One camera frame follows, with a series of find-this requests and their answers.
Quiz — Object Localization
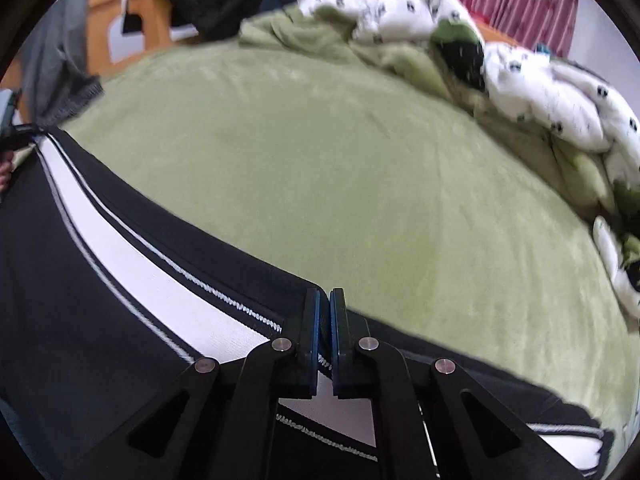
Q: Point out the white floral quilt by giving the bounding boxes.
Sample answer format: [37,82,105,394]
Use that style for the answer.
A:
[239,0,640,318]

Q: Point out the grey jeans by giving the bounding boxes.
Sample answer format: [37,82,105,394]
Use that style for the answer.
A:
[17,0,106,128]

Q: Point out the green bed blanket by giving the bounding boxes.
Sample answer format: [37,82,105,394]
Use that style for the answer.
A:
[15,40,633,436]

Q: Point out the black pants with white stripe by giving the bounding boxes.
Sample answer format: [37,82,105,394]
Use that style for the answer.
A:
[0,125,616,480]

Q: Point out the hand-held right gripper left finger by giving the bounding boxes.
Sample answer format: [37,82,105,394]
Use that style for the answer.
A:
[62,287,321,480]

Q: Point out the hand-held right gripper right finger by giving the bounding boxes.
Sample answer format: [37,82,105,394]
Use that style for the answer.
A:
[328,287,586,480]

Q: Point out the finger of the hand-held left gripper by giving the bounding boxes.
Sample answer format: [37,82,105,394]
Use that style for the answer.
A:
[0,124,46,153]

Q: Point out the wooden bed frame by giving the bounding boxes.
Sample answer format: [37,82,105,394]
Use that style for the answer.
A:
[85,0,521,78]

